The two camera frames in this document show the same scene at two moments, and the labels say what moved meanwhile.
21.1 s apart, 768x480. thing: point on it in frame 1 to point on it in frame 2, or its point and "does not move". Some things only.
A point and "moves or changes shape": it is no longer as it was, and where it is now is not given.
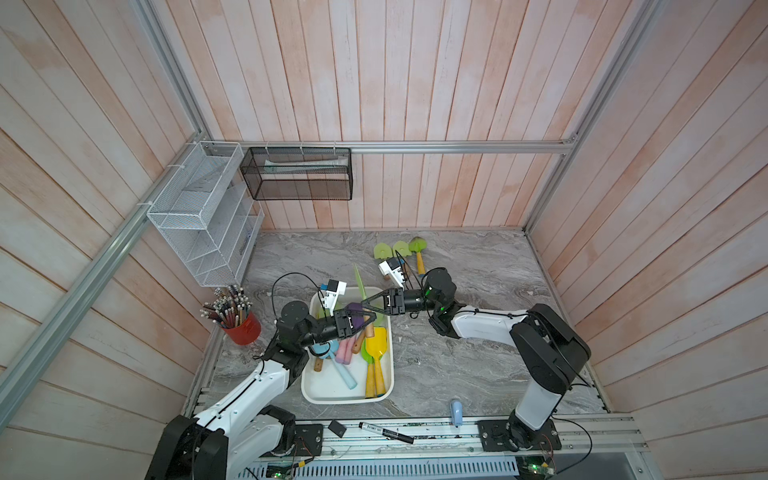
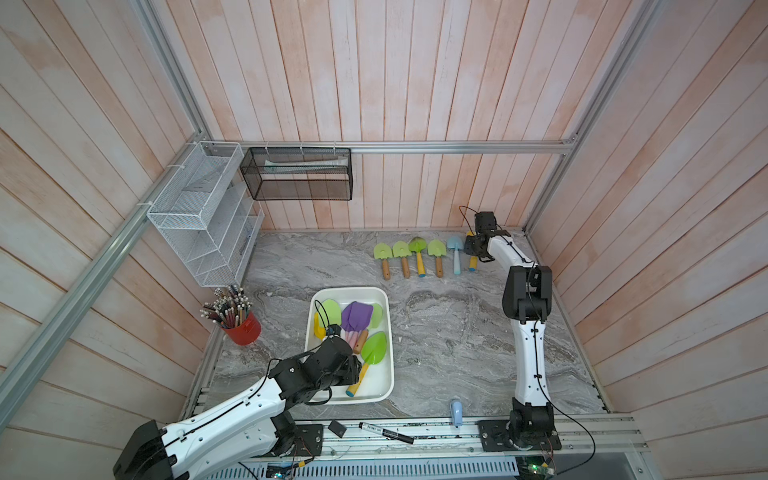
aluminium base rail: x=458 y=439 does not move
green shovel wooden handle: x=382 y=250 moves or changes shape
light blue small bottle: x=457 y=414 does not move
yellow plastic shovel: x=376 y=347 to x=473 y=260
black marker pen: x=398 y=436 does not move
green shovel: x=378 y=319 to x=438 y=248
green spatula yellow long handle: x=370 y=380 to x=373 y=352
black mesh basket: x=299 y=173 does not move
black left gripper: x=342 y=321 to x=351 y=371
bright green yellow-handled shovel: x=418 y=244 does not move
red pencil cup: x=230 y=308 does not move
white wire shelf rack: x=205 y=213 does not move
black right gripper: x=396 y=303 to x=467 y=249
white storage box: x=357 y=369 does not move
